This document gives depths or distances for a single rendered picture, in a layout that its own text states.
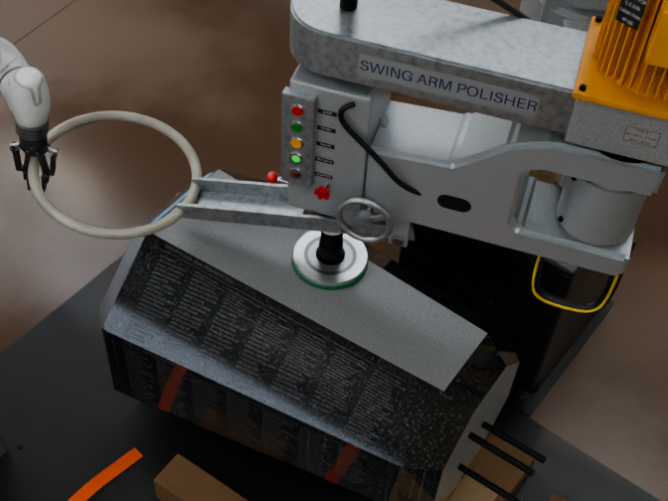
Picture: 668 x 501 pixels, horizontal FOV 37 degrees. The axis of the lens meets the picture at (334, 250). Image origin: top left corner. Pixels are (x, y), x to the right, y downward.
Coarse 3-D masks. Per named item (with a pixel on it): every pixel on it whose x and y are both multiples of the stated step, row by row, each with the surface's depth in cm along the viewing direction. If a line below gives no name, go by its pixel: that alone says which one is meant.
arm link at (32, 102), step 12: (12, 72) 266; (24, 72) 260; (36, 72) 261; (0, 84) 267; (12, 84) 260; (24, 84) 258; (36, 84) 260; (12, 96) 261; (24, 96) 260; (36, 96) 261; (48, 96) 265; (12, 108) 265; (24, 108) 263; (36, 108) 263; (48, 108) 267; (24, 120) 266; (36, 120) 267
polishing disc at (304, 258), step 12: (300, 240) 288; (312, 240) 288; (348, 240) 289; (300, 252) 285; (312, 252) 285; (348, 252) 286; (360, 252) 286; (300, 264) 282; (312, 264) 282; (348, 264) 283; (360, 264) 283; (312, 276) 279; (324, 276) 280; (336, 276) 280; (348, 276) 280
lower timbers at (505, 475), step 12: (504, 444) 330; (480, 456) 327; (492, 456) 327; (516, 456) 328; (528, 456) 328; (480, 468) 324; (492, 468) 324; (504, 468) 324; (516, 468) 325; (492, 480) 321; (504, 480) 322; (516, 480) 322
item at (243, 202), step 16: (208, 192) 289; (224, 192) 287; (240, 192) 285; (256, 192) 283; (272, 192) 281; (192, 208) 279; (208, 208) 277; (224, 208) 276; (240, 208) 282; (256, 208) 280; (272, 208) 279; (288, 208) 278; (256, 224) 276; (272, 224) 274; (288, 224) 272; (304, 224) 270; (320, 224) 268; (336, 224) 266; (352, 224) 264; (384, 224) 260; (400, 240) 257
